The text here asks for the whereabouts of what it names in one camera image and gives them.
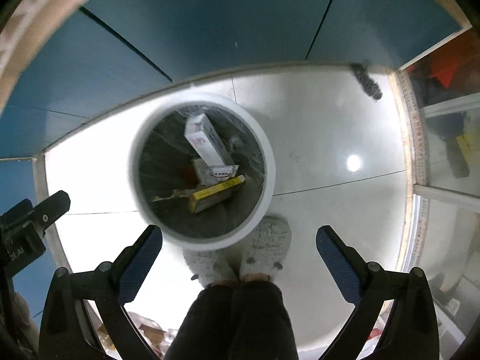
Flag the yellow brown food box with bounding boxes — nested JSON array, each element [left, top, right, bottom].
[[188, 175, 246, 214]]

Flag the green white medicine box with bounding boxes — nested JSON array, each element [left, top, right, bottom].
[[192, 158, 239, 187]]

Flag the white pink tall box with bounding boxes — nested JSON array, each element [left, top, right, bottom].
[[184, 113, 234, 167]]

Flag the white round trash bin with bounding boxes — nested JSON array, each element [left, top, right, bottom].
[[129, 94, 276, 251]]

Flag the blue kitchen cabinet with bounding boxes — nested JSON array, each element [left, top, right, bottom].
[[0, 0, 472, 320]]

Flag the left grey fuzzy slipper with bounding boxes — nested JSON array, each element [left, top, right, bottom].
[[183, 250, 239, 288]]

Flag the grey fuzzy slipper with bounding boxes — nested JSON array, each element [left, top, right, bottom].
[[183, 250, 239, 288], [239, 216, 291, 281]]

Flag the person's dark trouser legs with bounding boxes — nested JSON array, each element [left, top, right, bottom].
[[165, 281, 299, 359]]

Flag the right grey fuzzy slipper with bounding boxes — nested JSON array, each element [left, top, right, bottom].
[[239, 216, 291, 281]]

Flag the checkered white pink tablecloth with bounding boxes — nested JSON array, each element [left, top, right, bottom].
[[1, 0, 89, 108]]

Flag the black scrubber on floor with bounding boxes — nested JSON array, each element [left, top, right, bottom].
[[350, 63, 383, 101]]

